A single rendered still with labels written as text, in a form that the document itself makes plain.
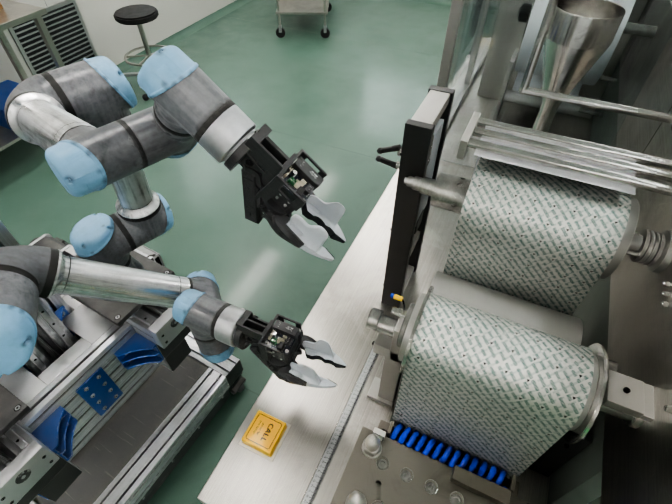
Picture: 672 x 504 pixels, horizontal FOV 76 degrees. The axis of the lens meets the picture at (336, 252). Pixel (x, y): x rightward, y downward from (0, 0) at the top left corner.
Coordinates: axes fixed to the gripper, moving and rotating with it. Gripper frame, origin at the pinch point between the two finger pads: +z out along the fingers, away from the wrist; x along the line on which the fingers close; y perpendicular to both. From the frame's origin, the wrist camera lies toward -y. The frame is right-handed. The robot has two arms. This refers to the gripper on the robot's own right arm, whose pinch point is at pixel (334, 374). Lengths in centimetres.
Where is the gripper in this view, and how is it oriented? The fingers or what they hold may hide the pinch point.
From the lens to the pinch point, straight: 83.9
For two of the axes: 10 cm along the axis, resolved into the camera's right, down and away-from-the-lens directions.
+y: 0.0, -6.8, -7.4
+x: 4.2, -6.7, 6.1
